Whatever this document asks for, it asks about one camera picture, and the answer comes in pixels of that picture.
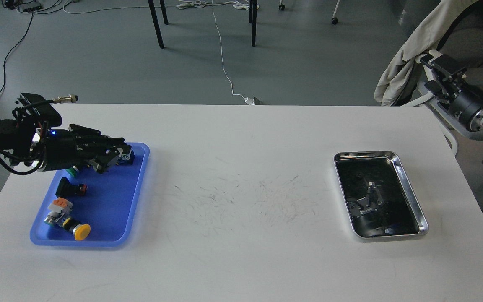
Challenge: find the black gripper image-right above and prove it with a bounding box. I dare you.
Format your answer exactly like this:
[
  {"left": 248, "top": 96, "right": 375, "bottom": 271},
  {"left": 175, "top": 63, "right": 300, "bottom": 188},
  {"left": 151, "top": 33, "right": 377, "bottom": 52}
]
[{"left": 420, "top": 54, "right": 483, "bottom": 132}]

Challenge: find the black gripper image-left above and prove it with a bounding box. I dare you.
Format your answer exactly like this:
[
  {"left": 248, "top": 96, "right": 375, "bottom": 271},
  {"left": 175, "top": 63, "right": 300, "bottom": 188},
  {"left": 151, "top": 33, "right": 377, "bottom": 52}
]
[{"left": 38, "top": 124, "right": 132, "bottom": 174}]

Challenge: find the blue plastic tray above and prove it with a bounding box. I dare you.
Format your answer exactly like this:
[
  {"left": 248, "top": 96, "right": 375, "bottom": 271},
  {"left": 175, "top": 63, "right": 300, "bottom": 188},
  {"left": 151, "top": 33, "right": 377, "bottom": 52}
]
[{"left": 29, "top": 143, "right": 150, "bottom": 248}]

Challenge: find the silver metal tray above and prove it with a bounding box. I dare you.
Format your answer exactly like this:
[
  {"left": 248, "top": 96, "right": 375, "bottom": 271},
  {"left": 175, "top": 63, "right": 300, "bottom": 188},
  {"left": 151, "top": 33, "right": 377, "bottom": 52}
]
[{"left": 334, "top": 151, "right": 429, "bottom": 241}]

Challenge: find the green push button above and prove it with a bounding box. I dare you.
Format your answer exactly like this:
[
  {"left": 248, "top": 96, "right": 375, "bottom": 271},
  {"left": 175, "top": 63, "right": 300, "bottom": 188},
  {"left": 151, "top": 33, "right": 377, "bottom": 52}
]
[{"left": 65, "top": 166, "right": 80, "bottom": 178}]

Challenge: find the red emergency stop button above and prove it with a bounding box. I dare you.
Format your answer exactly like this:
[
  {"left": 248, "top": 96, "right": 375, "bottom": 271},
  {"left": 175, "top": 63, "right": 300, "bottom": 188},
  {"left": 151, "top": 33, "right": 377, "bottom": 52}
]
[{"left": 117, "top": 149, "right": 135, "bottom": 166}]

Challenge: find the beige jacket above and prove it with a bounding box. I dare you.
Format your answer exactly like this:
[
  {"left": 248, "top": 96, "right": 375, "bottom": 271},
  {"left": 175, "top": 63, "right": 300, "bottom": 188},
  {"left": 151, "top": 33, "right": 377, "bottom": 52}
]
[{"left": 374, "top": 0, "right": 476, "bottom": 106}]

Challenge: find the yellow push button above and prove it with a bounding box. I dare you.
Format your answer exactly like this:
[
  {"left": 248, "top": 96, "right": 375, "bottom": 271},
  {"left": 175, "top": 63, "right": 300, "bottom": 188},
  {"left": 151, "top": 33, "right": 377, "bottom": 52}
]
[{"left": 44, "top": 211, "right": 91, "bottom": 241}]

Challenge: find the black table leg left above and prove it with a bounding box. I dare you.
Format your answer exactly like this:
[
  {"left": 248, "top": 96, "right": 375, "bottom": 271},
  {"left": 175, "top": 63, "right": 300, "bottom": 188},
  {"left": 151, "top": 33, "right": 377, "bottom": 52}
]
[{"left": 147, "top": 0, "right": 169, "bottom": 49}]

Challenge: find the black table leg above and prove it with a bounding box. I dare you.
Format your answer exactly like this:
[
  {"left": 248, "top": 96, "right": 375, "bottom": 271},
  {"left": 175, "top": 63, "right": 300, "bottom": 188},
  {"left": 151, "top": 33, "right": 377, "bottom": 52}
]
[
  {"left": 147, "top": 0, "right": 169, "bottom": 49},
  {"left": 249, "top": 0, "right": 257, "bottom": 47}
]

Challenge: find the white power adapter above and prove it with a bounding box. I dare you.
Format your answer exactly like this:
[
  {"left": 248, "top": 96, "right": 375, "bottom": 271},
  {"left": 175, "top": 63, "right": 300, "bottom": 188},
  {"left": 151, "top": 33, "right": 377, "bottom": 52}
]
[{"left": 244, "top": 97, "right": 263, "bottom": 106}]

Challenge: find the black table leg right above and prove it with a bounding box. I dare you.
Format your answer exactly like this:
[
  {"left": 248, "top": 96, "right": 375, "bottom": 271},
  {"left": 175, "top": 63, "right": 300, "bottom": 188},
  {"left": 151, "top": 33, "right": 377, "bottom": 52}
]
[{"left": 249, "top": 0, "right": 257, "bottom": 47}]

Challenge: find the black red switch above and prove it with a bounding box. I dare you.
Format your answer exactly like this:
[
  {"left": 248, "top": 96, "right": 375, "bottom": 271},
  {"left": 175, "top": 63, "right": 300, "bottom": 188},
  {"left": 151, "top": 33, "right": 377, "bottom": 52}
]
[{"left": 55, "top": 177, "right": 88, "bottom": 198}]

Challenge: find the orange grey switch block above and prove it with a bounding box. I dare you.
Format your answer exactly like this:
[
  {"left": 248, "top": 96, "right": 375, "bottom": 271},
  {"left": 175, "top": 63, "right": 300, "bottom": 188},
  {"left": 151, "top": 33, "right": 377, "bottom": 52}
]
[{"left": 48, "top": 197, "right": 73, "bottom": 215}]

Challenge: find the black floor cable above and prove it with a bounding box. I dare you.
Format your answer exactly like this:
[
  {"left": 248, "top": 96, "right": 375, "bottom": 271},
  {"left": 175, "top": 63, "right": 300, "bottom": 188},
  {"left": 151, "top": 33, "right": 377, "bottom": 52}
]
[{"left": 0, "top": 13, "right": 36, "bottom": 120}]

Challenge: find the white floor cable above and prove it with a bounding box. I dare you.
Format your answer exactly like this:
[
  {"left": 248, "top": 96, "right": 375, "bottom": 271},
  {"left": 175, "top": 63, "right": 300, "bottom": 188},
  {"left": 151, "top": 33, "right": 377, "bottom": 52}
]
[{"left": 177, "top": 0, "right": 259, "bottom": 101}]

